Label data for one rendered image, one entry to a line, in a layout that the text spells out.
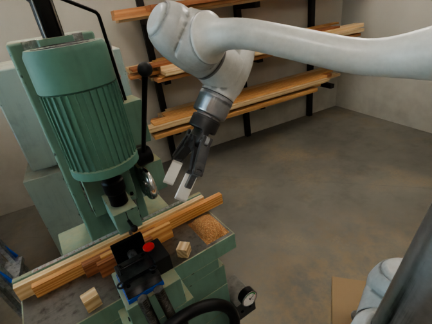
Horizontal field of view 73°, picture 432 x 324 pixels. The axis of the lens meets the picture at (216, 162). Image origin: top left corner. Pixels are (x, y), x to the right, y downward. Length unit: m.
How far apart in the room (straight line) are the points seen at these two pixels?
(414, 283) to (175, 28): 0.58
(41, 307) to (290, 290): 1.37
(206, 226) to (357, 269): 1.33
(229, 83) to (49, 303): 0.74
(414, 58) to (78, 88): 0.62
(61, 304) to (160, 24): 0.74
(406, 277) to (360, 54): 0.36
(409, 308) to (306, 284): 1.44
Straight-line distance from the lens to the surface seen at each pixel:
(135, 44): 3.12
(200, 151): 0.69
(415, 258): 0.52
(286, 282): 1.98
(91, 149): 0.74
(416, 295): 0.55
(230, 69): 0.72
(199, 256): 0.92
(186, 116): 2.88
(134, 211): 0.87
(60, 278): 0.98
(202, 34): 0.61
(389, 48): 0.58
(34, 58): 0.71
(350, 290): 1.14
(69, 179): 1.04
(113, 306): 0.89
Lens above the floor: 1.54
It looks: 28 degrees down
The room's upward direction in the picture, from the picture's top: 8 degrees counter-clockwise
